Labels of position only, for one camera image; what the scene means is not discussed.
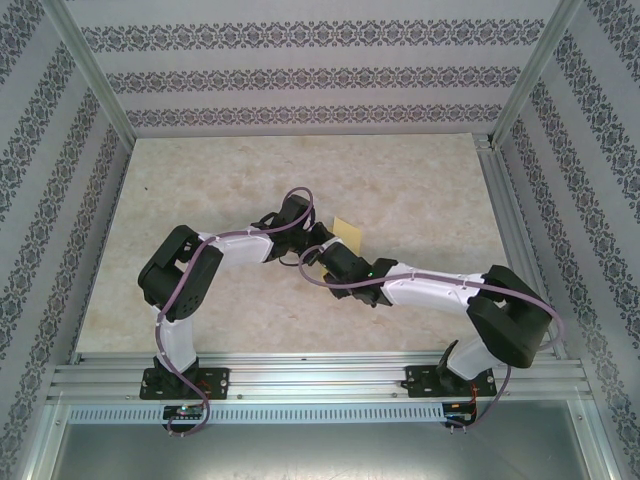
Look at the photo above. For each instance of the yellow paper sheet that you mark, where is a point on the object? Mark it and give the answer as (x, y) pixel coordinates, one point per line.
(349, 232)

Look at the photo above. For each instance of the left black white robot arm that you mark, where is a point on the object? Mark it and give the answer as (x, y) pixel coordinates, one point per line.
(175, 280)

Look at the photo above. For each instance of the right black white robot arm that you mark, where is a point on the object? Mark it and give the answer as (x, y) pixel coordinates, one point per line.
(510, 325)

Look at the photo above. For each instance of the grey sheet metal panel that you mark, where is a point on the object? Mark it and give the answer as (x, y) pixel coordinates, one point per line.
(320, 450)

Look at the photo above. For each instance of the right small circuit board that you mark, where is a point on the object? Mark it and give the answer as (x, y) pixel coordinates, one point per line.
(457, 407)

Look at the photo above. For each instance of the small circuit board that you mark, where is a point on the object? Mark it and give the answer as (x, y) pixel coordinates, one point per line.
(457, 407)
(182, 411)

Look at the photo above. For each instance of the left small circuit board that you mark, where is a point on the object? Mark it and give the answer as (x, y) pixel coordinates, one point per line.
(182, 411)

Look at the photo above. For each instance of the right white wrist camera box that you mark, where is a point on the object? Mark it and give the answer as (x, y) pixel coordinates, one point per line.
(331, 245)

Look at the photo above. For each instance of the long aluminium mounting rail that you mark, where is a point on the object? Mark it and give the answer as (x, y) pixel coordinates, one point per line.
(320, 375)

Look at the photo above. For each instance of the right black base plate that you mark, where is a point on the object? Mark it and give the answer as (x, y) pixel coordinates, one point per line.
(417, 382)

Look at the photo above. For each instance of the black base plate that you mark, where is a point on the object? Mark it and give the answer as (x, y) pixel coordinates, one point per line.
(417, 382)
(220, 382)

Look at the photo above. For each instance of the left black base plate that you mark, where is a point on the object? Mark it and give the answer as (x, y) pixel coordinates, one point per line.
(220, 382)

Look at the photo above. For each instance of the aluminium side rail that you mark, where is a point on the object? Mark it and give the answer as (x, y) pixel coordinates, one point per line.
(492, 175)

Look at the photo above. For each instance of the left aluminium frame post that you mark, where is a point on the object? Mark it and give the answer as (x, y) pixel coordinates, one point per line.
(95, 70)

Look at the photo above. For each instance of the aluminium frame post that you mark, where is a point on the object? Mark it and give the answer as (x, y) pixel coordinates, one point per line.
(95, 70)
(535, 65)

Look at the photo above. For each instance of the right aluminium frame post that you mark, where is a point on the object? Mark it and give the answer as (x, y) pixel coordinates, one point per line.
(535, 65)

